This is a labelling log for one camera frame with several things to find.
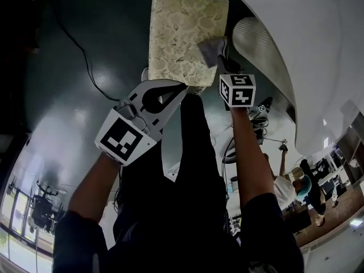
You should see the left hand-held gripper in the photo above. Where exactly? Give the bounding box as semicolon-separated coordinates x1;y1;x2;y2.
94;78;189;168

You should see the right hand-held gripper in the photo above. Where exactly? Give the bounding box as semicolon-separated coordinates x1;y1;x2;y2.
217;37;257;108

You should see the grey cloth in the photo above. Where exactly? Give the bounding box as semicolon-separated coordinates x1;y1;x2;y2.
197;37;228;69

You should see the cream patterned stool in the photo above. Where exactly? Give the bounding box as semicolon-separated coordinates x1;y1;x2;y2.
141;0;230;95

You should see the person's right forearm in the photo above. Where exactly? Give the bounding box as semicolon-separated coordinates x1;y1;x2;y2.
229;105;278;208

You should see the person's left forearm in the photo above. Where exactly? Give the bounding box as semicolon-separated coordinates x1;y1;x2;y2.
68;152;123;224

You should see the white curved table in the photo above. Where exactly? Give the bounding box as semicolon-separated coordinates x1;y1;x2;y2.
221;0;364;156

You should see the person's dark clothed body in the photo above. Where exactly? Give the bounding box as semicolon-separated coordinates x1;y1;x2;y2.
52;94;305;273

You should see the black office chair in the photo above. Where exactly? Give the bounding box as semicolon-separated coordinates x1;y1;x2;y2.
29;180;68;230

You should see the teal hair cap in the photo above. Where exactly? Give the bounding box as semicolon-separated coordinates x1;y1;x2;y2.
296;175;313;197

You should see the grey wooden shelf unit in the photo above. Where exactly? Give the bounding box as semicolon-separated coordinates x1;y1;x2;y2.
337;112;364;185

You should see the black power cable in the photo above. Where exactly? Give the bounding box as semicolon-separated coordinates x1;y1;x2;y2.
48;0;121;102

